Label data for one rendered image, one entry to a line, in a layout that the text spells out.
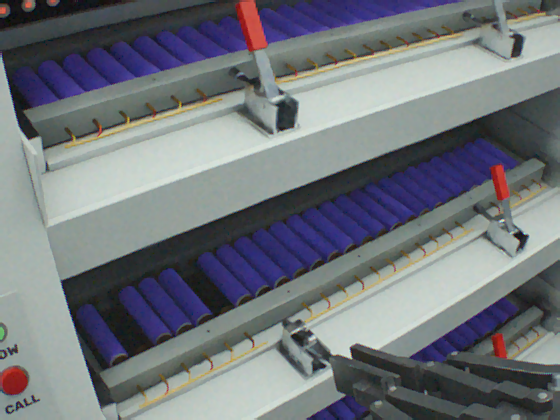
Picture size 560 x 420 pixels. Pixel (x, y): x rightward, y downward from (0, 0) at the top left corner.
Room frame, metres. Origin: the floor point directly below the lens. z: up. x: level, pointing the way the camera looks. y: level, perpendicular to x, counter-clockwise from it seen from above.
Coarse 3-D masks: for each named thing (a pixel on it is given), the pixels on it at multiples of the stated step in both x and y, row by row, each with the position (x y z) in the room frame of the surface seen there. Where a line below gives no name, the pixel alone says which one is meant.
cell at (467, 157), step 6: (456, 150) 0.77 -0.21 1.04; (462, 150) 0.77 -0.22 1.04; (462, 156) 0.76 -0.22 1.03; (468, 156) 0.76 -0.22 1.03; (474, 156) 0.76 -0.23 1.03; (468, 162) 0.75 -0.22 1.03; (474, 162) 0.75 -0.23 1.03; (480, 162) 0.74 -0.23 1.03; (480, 168) 0.74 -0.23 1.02; (486, 168) 0.73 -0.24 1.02; (486, 174) 0.73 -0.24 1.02
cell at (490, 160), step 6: (468, 144) 0.78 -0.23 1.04; (474, 144) 0.78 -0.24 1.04; (468, 150) 0.78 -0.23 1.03; (474, 150) 0.77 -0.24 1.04; (480, 150) 0.77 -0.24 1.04; (480, 156) 0.76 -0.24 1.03; (486, 156) 0.76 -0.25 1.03; (492, 156) 0.76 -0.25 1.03; (486, 162) 0.75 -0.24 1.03; (492, 162) 0.75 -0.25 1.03; (498, 162) 0.75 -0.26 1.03; (504, 168) 0.74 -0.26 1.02; (510, 168) 0.74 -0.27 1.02
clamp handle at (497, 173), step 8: (496, 168) 0.64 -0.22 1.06; (496, 176) 0.63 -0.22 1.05; (504, 176) 0.64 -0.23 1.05; (496, 184) 0.63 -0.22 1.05; (504, 184) 0.63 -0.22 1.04; (496, 192) 0.63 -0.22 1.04; (504, 192) 0.63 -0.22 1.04; (504, 200) 0.63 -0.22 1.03; (504, 208) 0.63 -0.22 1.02; (504, 216) 0.63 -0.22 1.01; (512, 224) 0.63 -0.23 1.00
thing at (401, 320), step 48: (528, 144) 0.79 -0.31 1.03; (528, 192) 0.72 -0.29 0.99; (432, 240) 0.64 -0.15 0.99; (480, 240) 0.64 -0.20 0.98; (528, 240) 0.64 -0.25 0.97; (432, 288) 0.57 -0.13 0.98; (480, 288) 0.57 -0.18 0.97; (336, 336) 0.51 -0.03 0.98; (384, 336) 0.51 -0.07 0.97; (432, 336) 0.55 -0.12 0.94; (96, 384) 0.43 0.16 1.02; (240, 384) 0.46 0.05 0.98; (288, 384) 0.46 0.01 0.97
